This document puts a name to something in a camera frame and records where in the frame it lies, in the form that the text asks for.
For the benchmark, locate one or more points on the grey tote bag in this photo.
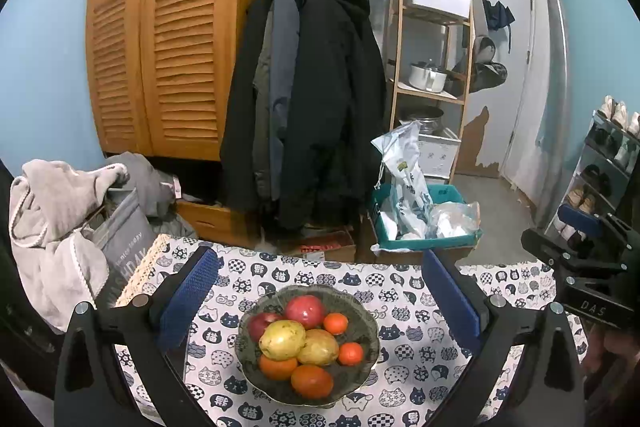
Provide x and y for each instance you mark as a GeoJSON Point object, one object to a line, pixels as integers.
{"type": "Point", "coordinates": [50, 232]}

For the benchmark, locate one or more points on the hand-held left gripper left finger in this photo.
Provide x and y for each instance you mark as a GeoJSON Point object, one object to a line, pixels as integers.
{"type": "Point", "coordinates": [190, 302]}

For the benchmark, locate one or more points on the yellow pear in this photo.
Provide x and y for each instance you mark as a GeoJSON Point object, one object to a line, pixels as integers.
{"type": "Point", "coordinates": [321, 350]}
{"type": "Point", "coordinates": [282, 339]}

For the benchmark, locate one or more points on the clear plastic bag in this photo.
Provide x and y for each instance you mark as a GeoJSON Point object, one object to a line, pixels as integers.
{"type": "Point", "coordinates": [455, 219]}

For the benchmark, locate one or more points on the grey shoe rack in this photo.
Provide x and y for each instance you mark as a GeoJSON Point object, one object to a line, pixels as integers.
{"type": "Point", "coordinates": [607, 157]}

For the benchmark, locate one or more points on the green glass bowl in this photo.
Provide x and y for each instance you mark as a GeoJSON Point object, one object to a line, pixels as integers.
{"type": "Point", "coordinates": [364, 332]}

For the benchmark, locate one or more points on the steel pot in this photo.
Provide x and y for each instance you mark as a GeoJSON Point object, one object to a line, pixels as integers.
{"type": "Point", "coordinates": [425, 122]}

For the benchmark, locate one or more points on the shoe rack with shoes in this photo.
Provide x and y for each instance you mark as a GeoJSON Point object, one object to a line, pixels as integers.
{"type": "Point", "coordinates": [585, 202]}

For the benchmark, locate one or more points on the grey laundry basket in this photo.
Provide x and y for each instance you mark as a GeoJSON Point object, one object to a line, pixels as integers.
{"type": "Point", "coordinates": [122, 237]}

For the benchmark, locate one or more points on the person's right hand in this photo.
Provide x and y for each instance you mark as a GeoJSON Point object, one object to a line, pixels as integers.
{"type": "Point", "coordinates": [607, 352]}

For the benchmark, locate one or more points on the red printed cardboard box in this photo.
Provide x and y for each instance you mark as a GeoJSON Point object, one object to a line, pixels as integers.
{"type": "Point", "coordinates": [325, 247]}

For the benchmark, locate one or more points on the grey garment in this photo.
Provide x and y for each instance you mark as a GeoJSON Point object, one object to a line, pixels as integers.
{"type": "Point", "coordinates": [145, 187]}

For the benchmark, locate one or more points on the red apple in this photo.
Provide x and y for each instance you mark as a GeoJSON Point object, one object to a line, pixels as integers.
{"type": "Point", "coordinates": [260, 324]}
{"type": "Point", "coordinates": [305, 311]}

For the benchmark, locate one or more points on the wooden drawer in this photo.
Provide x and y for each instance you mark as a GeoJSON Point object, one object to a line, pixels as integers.
{"type": "Point", "coordinates": [210, 219]}

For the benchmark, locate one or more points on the orange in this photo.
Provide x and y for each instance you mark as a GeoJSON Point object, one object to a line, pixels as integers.
{"type": "Point", "coordinates": [276, 369]}
{"type": "Point", "coordinates": [311, 382]}

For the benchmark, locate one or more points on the white rice bag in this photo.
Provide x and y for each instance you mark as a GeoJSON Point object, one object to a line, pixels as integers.
{"type": "Point", "coordinates": [407, 187]}

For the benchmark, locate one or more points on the metal pipe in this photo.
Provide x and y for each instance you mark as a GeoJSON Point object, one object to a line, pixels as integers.
{"type": "Point", "coordinates": [557, 82]}

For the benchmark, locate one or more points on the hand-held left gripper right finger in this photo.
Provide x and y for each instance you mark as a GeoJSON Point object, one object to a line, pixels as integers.
{"type": "Point", "coordinates": [452, 302]}

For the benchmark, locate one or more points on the grey door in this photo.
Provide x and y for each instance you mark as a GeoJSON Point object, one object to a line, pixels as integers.
{"type": "Point", "coordinates": [515, 82]}

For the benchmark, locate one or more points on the black hooded coat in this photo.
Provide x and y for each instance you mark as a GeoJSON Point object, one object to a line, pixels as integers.
{"type": "Point", "coordinates": [325, 107]}

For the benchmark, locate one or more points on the cat printed tablecloth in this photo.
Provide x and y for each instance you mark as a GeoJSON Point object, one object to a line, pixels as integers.
{"type": "Point", "coordinates": [400, 357]}

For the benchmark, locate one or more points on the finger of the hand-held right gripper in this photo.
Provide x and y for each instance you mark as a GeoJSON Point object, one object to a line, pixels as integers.
{"type": "Point", "coordinates": [580, 219]}
{"type": "Point", "coordinates": [555, 252]}

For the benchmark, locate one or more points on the teal cardboard box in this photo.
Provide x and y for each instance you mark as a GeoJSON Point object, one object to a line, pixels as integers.
{"type": "Point", "coordinates": [450, 194]}

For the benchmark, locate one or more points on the white pot with lid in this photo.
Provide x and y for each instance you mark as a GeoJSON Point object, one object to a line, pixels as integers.
{"type": "Point", "coordinates": [425, 78]}

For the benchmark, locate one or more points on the wooden shelf rack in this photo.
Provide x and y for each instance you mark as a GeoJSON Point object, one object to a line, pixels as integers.
{"type": "Point", "coordinates": [430, 96]}

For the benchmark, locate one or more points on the small tangerine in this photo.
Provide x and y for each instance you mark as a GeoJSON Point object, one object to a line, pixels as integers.
{"type": "Point", "coordinates": [335, 323]}
{"type": "Point", "coordinates": [350, 354]}

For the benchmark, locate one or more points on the grey jacket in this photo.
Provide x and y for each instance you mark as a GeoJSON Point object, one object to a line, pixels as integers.
{"type": "Point", "coordinates": [280, 57]}

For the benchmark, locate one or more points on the wooden louvred wardrobe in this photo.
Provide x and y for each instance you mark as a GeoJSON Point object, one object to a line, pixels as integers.
{"type": "Point", "coordinates": [175, 32]}

